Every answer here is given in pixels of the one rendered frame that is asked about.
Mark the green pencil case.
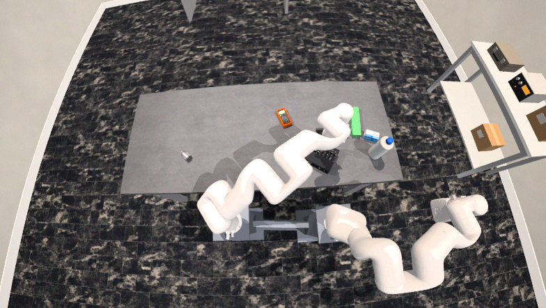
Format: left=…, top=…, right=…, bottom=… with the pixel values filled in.
left=350, top=107, right=361, bottom=137

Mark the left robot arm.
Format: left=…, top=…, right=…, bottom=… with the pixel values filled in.
left=197, top=103, right=354, bottom=240

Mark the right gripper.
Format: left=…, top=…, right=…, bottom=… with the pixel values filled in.
left=423, top=192, right=452, bottom=224

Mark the white bottle with blue cap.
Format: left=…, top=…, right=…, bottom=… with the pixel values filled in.
left=368, top=137, right=393, bottom=160

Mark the orange multimeter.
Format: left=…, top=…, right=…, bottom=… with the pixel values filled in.
left=276, top=108, right=292, bottom=128

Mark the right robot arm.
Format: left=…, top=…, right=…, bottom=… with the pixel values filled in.
left=324, top=194, right=488, bottom=294

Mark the dark grey lighting desk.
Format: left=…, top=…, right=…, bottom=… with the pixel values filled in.
left=305, top=148, right=339, bottom=174

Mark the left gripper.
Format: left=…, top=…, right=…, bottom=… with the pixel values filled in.
left=315, top=128, right=328, bottom=136

